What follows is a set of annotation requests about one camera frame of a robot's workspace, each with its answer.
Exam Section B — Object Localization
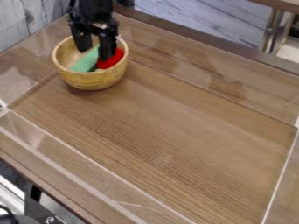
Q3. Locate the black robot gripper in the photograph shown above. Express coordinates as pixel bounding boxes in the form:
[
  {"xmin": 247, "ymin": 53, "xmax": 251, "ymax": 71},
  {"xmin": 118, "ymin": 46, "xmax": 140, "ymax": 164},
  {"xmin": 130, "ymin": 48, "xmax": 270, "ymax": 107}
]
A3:
[{"xmin": 67, "ymin": 0, "xmax": 118, "ymax": 61}]

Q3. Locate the red plush fruit green stem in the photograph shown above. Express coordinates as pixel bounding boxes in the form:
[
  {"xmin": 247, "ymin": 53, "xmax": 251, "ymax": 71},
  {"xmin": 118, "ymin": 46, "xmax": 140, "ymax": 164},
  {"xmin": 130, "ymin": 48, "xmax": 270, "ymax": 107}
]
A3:
[{"xmin": 96, "ymin": 48, "xmax": 124, "ymax": 69}]

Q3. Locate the light wooden bowl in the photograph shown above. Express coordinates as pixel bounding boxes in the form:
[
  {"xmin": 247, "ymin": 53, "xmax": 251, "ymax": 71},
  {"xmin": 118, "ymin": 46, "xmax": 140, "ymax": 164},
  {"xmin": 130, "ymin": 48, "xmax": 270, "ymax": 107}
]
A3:
[{"xmin": 51, "ymin": 36, "xmax": 128, "ymax": 91}]

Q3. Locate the green rectangular block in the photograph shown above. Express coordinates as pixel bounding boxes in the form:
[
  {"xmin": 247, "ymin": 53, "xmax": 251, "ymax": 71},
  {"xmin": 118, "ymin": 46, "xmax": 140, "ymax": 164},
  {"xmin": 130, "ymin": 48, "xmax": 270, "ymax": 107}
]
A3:
[{"xmin": 70, "ymin": 46, "xmax": 99, "ymax": 73}]

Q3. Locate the clear acrylic tray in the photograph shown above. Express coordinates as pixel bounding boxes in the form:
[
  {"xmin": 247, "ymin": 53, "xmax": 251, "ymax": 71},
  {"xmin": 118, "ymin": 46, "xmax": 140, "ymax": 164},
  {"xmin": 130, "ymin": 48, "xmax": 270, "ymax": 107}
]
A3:
[{"xmin": 0, "ymin": 14, "xmax": 299, "ymax": 224}]

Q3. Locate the metal table leg background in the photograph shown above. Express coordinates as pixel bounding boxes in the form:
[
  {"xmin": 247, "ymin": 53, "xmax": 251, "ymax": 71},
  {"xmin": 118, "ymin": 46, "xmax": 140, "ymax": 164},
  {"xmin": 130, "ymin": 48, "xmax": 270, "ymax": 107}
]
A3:
[{"xmin": 262, "ymin": 9, "xmax": 295, "ymax": 55}]

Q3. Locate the black metal table bracket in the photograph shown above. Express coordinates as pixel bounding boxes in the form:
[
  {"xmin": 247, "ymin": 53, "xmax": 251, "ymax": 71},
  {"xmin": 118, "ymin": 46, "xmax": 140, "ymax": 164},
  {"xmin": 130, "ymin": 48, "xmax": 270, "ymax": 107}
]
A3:
[{"xmin": 24, "ymin": 185, "xmax": 67, "ymax": 224}]

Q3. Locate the black cable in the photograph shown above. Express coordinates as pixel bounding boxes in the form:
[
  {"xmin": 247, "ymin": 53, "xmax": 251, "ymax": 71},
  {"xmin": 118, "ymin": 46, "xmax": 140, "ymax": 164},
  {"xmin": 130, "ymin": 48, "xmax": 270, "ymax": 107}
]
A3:
[{"xmin": 0, "ymin": 204, "xmax": 19, "ymax": 224}]

